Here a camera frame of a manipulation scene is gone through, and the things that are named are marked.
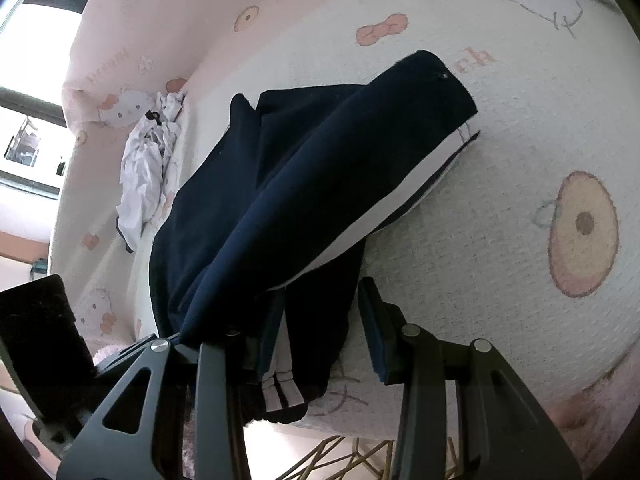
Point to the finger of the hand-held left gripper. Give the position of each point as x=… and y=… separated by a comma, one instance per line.
x=125, y=352

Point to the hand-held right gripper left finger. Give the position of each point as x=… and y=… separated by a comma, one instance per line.
x=215, y=385

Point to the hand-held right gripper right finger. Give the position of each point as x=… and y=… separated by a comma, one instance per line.
x=377, y=340

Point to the white shirt with navy trim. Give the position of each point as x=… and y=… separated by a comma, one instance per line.
x=142, y=185

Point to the navy pants with white stripes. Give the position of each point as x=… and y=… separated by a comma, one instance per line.
x=300, y=160

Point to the pink cartoon cat printed blanket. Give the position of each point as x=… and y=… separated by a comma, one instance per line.
x=500, y=160

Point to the pink fluffy cloth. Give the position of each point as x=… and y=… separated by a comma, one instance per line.
x=590, y=410

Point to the sliding glass door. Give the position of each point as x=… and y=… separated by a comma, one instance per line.
x=30, y=105

